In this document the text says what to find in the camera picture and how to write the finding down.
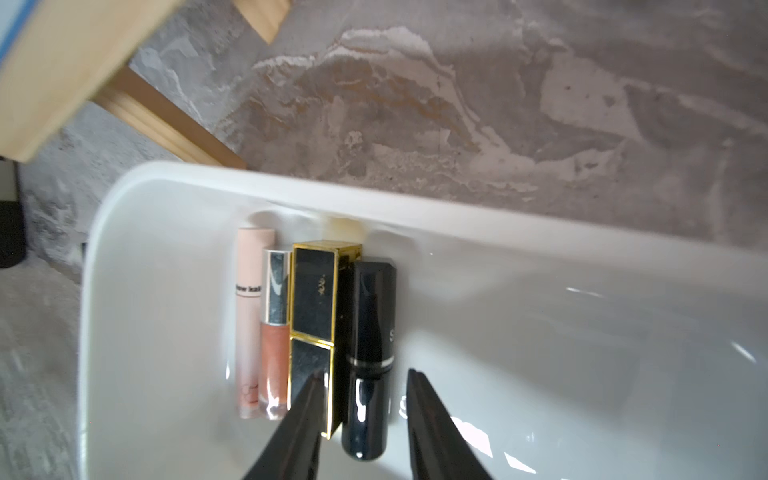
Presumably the blue framed whiteboard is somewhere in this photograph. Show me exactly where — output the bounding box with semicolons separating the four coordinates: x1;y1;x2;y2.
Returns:
0;0;38;61

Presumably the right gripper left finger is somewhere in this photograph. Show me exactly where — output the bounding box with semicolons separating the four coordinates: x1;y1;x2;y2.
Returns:
243;372;325;480

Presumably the black lipstick silver band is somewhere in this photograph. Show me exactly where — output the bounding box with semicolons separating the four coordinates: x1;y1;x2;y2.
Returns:
341;258;397;461

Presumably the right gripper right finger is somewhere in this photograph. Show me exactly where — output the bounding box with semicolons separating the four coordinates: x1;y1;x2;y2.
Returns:
406;369;491;479

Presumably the black gold square lipstick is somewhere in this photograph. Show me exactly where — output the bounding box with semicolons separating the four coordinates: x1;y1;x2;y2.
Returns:
288;240;362;440

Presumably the pink gloss silver cap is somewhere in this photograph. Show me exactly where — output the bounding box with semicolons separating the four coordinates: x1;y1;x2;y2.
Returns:
258;247;292;420

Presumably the pale pink lip gloss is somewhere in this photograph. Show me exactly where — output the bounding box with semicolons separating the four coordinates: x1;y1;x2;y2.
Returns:
235;227;276;419

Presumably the black stapler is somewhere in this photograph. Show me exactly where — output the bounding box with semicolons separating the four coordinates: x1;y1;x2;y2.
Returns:
0;157;27;269

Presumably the white plastic storage box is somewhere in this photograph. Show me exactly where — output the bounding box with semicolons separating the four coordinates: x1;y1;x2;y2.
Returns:
78;162;767;479

